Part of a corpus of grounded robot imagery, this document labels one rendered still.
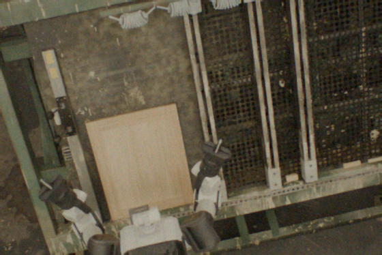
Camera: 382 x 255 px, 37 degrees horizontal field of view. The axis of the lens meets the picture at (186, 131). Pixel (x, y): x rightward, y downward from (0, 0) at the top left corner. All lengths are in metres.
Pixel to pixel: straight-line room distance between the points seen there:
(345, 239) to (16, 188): 2.28
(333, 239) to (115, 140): 1.76
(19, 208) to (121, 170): 1.46
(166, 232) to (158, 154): 0.52
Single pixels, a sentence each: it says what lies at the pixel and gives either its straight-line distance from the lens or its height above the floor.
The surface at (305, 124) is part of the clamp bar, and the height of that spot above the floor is 1.19.
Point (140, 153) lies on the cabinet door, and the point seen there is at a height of 1.17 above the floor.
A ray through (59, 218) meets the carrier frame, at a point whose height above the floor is 0.79.
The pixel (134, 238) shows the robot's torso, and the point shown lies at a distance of 2.48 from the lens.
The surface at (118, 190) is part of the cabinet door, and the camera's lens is 2.93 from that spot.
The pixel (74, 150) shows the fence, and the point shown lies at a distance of 2.80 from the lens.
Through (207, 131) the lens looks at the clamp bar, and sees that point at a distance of 2.76.
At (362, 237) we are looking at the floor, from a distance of 3.98.
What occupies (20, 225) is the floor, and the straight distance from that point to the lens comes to 4.14.
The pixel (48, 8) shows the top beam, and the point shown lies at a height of 1.87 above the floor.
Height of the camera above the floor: 3.68
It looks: 61 degrees down
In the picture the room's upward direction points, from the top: 7 degrees counter-clockwise
